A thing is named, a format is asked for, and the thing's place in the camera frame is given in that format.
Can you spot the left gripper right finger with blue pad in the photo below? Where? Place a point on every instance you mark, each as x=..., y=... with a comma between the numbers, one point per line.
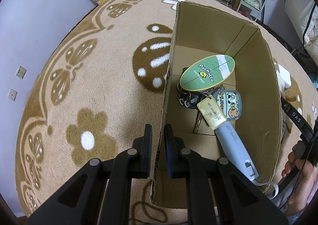
x=216, y=191

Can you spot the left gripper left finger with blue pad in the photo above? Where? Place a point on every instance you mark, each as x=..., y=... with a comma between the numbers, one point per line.
x=99, y=193

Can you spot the light blue handle tool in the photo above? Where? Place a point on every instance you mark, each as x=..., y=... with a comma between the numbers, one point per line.
x=236, y=152

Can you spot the beige NFC tag card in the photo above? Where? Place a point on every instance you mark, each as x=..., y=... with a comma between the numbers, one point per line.
x=211, y=112

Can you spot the cartoon keychain card holder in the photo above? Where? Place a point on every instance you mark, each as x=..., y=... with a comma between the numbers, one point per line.
x=229, y=102

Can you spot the brown cardboard box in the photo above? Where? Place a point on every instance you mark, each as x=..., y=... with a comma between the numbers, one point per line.
x=187, y=33

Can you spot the black key bunch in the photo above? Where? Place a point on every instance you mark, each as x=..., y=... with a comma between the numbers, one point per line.
x=191, y=99

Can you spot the green oval Pochacco board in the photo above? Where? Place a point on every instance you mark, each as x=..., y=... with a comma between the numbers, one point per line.
x=207, y=73

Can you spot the person's hand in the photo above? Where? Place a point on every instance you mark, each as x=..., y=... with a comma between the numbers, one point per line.
x=298, y=200

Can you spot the white large charger block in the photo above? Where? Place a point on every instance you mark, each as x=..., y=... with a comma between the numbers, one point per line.
x=283, y=76

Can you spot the beige floral carpet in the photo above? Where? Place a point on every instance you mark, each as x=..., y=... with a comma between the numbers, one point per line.
x=88, y=102

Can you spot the cream padded chair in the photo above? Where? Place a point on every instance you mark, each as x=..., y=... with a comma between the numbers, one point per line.
x=303, y=15

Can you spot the white wall socket lower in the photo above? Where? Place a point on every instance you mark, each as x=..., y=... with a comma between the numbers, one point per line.
x=12, y=94

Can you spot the white wall socket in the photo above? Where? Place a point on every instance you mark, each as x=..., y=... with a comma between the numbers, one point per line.
x=12, y=94
x=20, y=72

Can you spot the white wall socket upper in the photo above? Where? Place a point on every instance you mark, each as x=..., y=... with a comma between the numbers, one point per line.
x=20, y=72

